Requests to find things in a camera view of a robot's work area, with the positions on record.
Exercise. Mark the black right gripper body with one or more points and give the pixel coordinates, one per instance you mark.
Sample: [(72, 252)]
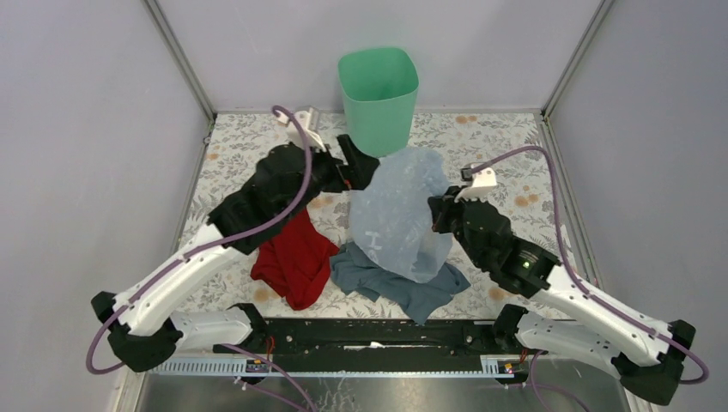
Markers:
[(449, 218)]

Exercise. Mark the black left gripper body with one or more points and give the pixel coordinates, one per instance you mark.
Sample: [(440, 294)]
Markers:
[(338, 177)]

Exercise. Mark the light blue plastic trash bag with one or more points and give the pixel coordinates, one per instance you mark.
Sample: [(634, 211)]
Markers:
[(391, 222)]

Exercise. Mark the green plastic trash bin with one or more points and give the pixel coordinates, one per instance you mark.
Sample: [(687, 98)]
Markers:
[(379, 91)]

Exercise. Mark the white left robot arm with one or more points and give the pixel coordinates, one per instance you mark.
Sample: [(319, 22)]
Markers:
[(143, 324)]

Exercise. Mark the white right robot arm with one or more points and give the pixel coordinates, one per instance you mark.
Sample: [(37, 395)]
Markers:
[(644, 354)]

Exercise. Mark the red cloth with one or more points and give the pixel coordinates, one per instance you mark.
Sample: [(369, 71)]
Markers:
[(296, 262)]

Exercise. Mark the grey-blue cloth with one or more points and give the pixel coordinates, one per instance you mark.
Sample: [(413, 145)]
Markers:
[(353, 272)]

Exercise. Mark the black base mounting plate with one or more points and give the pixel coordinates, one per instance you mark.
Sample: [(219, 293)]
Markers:
[(298, 336)]

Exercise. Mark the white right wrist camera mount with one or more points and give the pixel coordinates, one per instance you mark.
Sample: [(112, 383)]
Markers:
[(480, 181)]

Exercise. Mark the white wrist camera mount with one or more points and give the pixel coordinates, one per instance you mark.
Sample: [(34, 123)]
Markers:
[(480, 181), (302, 128)]

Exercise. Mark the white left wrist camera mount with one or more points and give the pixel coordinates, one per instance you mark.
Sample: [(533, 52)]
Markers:
[(302, 128)]

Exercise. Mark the white slotted cable duct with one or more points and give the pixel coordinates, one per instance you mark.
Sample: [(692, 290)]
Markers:
[(360, 364)]

